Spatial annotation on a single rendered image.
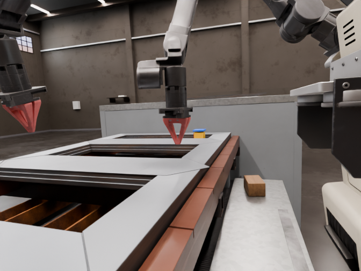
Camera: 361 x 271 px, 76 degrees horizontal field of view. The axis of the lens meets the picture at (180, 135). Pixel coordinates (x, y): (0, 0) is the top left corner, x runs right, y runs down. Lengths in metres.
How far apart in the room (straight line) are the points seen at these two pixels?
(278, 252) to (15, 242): 0.50
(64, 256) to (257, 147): 1.24
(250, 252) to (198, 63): 10.72
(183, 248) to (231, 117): 1.14
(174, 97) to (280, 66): 10.47
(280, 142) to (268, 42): 9.83
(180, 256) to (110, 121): 1.45
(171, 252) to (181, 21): 0.56
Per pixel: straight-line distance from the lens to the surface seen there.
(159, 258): 0.33
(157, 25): 12.09
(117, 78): 12.54
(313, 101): 0.64
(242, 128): 1.41
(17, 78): 0.61
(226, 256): 0.58
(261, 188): 0.89
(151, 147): 1.06
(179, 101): 0.60
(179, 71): 0.61
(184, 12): 0.72
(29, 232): 0.40
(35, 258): 0.34
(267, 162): 1.44
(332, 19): 0.80
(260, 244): 0.63
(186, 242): 0.35
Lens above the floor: 1.01
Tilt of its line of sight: 7 degrees down
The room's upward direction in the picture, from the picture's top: 3 degrees counter-clockwise
